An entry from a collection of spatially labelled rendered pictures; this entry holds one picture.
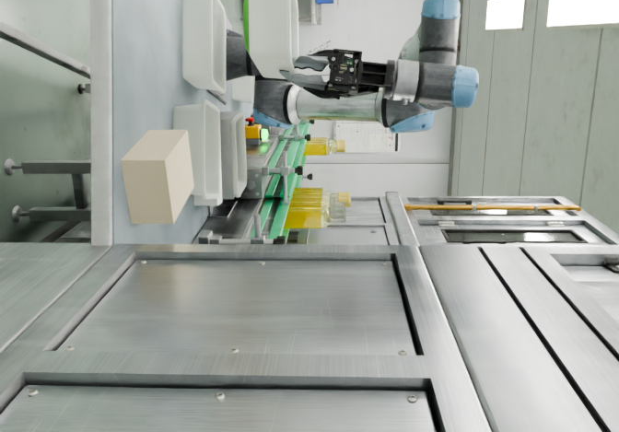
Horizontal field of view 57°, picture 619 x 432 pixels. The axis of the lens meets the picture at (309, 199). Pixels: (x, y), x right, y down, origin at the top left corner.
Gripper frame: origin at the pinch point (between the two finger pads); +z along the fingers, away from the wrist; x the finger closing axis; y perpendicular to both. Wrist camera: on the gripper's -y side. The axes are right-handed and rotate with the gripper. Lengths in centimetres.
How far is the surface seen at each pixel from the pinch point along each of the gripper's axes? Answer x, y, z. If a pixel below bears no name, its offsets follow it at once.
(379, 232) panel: 38, -92, -30
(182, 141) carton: 15.8, 4.5, 17.3
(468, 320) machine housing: 34, 43, -29
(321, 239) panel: 42, -85, -9
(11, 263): 37, 28, 35
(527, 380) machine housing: 36, 55, -32
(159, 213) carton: 28.9, 12.0, 18.0
